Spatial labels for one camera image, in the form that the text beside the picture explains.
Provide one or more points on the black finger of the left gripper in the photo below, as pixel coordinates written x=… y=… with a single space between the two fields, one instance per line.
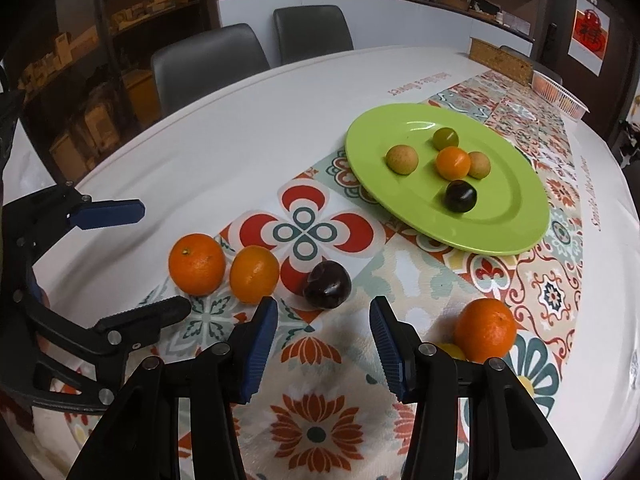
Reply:
x=141 y=326

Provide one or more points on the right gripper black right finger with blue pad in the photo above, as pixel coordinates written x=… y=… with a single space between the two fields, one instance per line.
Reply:
x=509 y=436

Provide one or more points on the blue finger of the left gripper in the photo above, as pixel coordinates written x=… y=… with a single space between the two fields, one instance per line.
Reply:
x=106 y=213

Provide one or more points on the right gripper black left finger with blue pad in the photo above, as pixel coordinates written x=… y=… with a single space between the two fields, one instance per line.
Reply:
x=137 y=437

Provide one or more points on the green tomato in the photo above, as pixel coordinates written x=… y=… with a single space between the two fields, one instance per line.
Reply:
x=444 y=138
x=453 y=350

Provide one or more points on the large orange mandarin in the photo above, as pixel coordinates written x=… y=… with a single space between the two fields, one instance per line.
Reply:
x=485 y=329

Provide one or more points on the small orange kumquat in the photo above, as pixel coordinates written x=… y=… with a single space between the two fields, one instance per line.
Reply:
x=254 y=274

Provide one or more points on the dark plum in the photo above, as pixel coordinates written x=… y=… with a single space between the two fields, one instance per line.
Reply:
x=460 y=197
x=328 y=285

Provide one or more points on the tan longan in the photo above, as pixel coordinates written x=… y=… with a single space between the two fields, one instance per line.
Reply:
x=402 y=159
x=480 y=165

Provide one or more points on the white tablecloth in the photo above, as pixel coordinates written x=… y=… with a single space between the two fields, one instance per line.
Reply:
x=596 y=412

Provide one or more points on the near grey chair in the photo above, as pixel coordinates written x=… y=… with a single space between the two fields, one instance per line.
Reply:
x=197 y=66

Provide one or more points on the grey chair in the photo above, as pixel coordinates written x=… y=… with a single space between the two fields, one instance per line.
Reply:
x=311 y=31
x=197 y=66

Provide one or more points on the patterned table runner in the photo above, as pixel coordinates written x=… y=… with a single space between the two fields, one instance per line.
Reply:
x=248 y=173

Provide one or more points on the green plate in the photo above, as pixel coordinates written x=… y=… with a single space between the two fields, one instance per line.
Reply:
x=512 y=211

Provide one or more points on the far grey chair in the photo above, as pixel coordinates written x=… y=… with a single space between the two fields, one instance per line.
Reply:
x=311 y=31

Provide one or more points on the clear plastic fruit container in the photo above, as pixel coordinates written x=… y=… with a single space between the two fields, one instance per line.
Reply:
x=556 y=95

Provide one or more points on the red poster on door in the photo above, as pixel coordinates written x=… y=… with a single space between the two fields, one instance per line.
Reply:
x=589 y=36

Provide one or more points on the dark wooden door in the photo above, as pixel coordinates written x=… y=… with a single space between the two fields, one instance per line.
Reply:
x=608 y=95

